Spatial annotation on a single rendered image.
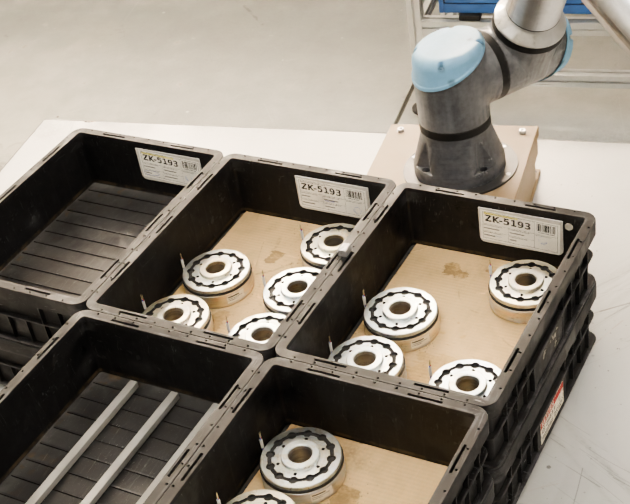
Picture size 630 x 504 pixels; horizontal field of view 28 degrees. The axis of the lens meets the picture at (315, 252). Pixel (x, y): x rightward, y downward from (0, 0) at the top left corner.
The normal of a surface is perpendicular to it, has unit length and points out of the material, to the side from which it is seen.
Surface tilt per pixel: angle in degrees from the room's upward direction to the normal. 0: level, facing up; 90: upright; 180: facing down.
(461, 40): 8
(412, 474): 0
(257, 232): 0
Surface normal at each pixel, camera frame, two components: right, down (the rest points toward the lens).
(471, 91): 0.43, 0.46
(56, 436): -0.15, -0.79
